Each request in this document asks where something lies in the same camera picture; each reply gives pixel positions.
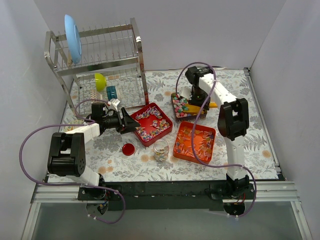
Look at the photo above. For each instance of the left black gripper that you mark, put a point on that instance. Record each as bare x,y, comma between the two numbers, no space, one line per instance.
122,120

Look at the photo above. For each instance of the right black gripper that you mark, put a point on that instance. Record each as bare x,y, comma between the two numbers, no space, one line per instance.
198,100

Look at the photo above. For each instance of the yellow plastic scoop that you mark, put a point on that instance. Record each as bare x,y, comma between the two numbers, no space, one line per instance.
193,109

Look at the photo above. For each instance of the red tray swirl lollipops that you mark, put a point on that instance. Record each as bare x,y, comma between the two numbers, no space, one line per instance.
154,124

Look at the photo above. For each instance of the orange tray clear lollipops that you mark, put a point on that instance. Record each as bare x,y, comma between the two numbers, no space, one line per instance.
203,143

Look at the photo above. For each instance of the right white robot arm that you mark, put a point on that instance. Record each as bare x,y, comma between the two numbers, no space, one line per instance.
232,124

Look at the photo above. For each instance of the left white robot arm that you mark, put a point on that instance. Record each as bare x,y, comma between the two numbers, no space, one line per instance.
67,154

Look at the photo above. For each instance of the dark tin star candies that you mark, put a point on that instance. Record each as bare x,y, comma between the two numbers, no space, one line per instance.
181,108

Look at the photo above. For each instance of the red jar lid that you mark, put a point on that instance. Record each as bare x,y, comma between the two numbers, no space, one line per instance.
128,149

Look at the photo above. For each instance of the teal white cup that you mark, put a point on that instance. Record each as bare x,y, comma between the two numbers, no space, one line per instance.
113,93

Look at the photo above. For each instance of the patterned beige cup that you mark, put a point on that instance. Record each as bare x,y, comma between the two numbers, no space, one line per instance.
95,96

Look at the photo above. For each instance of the floral table mat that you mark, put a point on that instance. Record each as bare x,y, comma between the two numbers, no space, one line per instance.
104,153

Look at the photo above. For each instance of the clear glass jar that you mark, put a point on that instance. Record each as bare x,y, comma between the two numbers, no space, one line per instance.
161,150

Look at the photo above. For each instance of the lime green bowl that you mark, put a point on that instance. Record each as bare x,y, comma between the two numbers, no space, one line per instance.
100,82

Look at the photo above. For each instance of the steel dish rack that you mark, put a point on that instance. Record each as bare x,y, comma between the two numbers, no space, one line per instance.
116,52

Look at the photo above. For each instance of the floral painted small plate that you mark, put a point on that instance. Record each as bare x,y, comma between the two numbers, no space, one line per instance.
73,125

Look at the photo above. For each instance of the blue plate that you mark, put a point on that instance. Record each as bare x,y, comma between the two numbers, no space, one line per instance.
73,39

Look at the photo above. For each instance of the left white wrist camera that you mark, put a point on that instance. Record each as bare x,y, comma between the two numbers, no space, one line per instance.
113,104

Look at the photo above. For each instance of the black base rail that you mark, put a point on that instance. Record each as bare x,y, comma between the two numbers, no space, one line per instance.
165,195

